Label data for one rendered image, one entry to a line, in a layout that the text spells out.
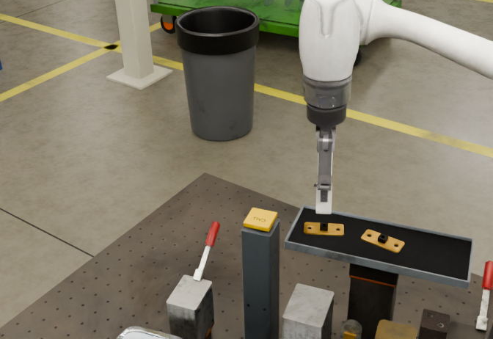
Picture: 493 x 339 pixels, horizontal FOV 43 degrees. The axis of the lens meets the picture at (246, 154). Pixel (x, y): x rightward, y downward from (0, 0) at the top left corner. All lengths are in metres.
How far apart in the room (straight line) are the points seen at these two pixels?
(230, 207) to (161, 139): 1.88
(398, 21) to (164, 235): 1.15
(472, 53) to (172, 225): 1.26
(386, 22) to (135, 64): 3.65
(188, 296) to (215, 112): 2.56
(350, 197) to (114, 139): 1.55
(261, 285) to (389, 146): 2.58
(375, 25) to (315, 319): 0.57
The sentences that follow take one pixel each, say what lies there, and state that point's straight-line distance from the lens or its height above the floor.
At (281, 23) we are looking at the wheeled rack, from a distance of 5.04.
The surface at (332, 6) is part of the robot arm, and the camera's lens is 1.09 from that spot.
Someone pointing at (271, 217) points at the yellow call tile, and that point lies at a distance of 1.39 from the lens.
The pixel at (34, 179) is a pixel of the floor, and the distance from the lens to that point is 3.83.
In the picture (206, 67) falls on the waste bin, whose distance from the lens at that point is 3.70.
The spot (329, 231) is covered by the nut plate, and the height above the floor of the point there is 1.16.
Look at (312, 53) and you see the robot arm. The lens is 1.12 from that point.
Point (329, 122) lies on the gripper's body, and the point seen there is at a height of 1.44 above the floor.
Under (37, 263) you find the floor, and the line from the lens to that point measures 3.22.
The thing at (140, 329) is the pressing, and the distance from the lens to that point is 1.39.
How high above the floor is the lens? 2.01
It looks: 32 degrees down
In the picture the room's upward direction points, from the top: 1 degrees counter-clockwise
